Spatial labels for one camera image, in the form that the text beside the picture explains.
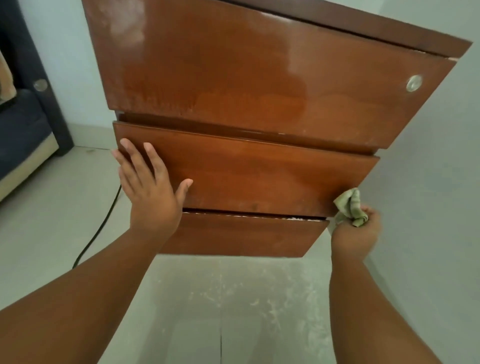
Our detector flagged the person's left hand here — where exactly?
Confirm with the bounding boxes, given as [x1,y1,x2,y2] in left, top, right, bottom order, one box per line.
[111,138,194,247]

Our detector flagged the person's right hand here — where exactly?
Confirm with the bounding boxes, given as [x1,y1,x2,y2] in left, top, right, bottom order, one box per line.
[330,204,383,262]

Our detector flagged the green checked cleaning cloth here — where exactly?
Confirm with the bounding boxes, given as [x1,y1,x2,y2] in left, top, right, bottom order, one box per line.
[333,188,370,228]

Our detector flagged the brown wooden bedside cabinet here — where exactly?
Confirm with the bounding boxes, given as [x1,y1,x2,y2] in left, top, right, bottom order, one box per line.
[81,0,473,259]

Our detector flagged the person's left forearm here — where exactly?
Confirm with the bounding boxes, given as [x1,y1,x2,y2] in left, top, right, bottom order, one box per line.
[0,226,166,364]

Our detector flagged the person's right forearm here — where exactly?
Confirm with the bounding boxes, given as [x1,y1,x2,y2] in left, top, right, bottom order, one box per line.
[329,249,443,364]

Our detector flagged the silver round drawer lock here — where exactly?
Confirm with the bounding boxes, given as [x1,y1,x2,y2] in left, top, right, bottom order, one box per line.
[405,74,424,93]

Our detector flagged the striped bed sheet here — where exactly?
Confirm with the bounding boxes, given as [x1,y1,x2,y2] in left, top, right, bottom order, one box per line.
[0,48,18,106]

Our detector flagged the black power cable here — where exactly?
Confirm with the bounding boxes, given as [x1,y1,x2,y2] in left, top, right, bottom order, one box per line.
[71,183,123,269]

